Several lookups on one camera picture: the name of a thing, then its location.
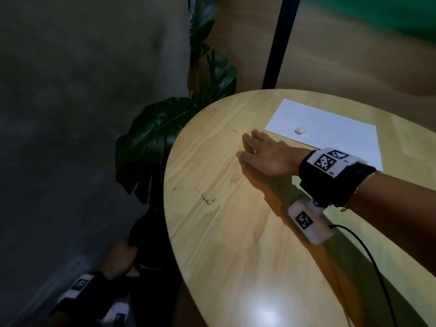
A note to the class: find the black wristband with markers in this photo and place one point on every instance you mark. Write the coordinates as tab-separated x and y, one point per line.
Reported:
88	296
323	187

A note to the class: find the person's right hand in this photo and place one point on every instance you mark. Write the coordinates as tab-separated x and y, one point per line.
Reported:
272	156

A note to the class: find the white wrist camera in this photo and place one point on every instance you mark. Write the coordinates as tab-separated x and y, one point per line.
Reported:
117	315
311	224

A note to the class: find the person's right forearm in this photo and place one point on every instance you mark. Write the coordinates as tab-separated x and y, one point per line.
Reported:
398	217

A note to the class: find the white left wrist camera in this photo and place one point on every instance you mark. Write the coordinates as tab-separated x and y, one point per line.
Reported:
117	315

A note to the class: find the black vertical pole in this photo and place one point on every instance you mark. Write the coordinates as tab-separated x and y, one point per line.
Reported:
279	44

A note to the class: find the white paper sheet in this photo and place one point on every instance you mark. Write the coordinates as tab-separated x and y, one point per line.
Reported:
340	132

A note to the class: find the wooden panel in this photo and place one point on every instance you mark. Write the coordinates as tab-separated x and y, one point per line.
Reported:
340	64

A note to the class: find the black left wristband with markers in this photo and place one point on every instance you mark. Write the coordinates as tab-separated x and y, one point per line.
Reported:
88	296

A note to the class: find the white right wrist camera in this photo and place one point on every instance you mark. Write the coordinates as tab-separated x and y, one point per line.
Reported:
311	224

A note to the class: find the dark green leafy plant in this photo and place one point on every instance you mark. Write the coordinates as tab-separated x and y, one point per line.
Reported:
160	132

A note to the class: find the black right wristband with markers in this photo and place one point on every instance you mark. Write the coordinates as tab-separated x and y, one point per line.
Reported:
323	187

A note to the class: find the white eraser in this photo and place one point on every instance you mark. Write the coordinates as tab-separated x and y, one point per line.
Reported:
300	130

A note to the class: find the person's left hand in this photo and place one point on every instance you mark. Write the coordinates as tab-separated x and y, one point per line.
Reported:
117	258

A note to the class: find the round wooden table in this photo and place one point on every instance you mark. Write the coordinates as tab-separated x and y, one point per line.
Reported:
238	269

